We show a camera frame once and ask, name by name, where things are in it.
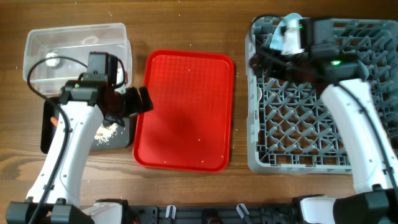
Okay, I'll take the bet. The black tray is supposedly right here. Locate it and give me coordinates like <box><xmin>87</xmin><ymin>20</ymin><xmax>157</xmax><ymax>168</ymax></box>
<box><xmin>40</xmin><ymin>101</ymin><xmax>131</xmax><ymax>154</ymax></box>

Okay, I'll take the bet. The clear plastic storage box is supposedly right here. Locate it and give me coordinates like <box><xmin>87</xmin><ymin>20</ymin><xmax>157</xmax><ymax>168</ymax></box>
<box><xmin>23</xmin><ymin>23</ymin><xmax>132</xmax><ymax>95</ymax></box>

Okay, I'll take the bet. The orange carrot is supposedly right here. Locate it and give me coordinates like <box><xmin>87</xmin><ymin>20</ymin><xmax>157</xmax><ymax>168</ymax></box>
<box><xmin>50</xmin><ymin>116</ymin><xmax>58</xmax><ymax>127</ymax></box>

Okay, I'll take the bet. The crumpled white paper ball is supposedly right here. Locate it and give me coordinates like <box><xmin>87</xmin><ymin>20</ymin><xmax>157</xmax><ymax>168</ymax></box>
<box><xmin>45</xmin><ymin>52</ymin><xmax>60</xmax><ymax>67</ymax></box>

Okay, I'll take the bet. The light blue plate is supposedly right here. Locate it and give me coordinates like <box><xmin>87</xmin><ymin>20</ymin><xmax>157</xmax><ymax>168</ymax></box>
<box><xmin>270</xmin><ymin>13</ymin><xmax>304</xmax><ymax>55</ymax></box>

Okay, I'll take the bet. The grey dishwasher rack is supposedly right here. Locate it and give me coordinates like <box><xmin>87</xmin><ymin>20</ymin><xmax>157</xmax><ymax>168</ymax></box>
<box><xmin>246</xmin><ymin>15</ymin><xmax>397</xmax><ymax>174</ymax></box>

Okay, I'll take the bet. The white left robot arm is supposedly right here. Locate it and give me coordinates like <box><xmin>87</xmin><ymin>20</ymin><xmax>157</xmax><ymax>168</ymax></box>
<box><xmin>6</xmin><ymin>80</ymin><xmax>153</xmax><ymax>223</ymax></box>

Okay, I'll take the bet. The red snack wrapper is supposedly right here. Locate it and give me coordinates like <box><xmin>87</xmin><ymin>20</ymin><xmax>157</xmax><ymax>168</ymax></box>
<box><xmin>116</xmin><ymin>67</ymin><xmax>124</xmax><ymax>83</ymax></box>

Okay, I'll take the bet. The white plastic spoon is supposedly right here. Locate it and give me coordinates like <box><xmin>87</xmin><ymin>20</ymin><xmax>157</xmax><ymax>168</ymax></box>
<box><xmin>256</xmin><ymin>87</ymin><xmax>263</xmax><ymax>106</ymax></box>

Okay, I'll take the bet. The red plastic tray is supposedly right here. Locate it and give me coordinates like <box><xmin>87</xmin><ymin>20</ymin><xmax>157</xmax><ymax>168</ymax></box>
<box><xmin>132</xmin><ymin>50</ymin><xmax>234</xmax><ymax>172</ymax></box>

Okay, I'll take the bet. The white rice pile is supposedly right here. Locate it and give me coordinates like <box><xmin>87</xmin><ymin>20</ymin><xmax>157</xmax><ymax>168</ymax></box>
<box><xmin>94</xmin><ymin>124</ymin><xmax>118</xmax><ymax>146</ymax></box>

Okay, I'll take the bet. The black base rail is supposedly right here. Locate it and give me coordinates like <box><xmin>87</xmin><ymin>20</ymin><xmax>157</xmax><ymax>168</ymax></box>
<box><xmin>96</xmin><ymin>195</ymin><xmax>336</xmax><ymax>224</ymax></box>

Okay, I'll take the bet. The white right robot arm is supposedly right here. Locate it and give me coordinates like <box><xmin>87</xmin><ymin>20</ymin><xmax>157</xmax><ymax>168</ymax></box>
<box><xmin>245</xmin><ymin>14</ymin><xmax>397</xmax><ymax>223</ymax></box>

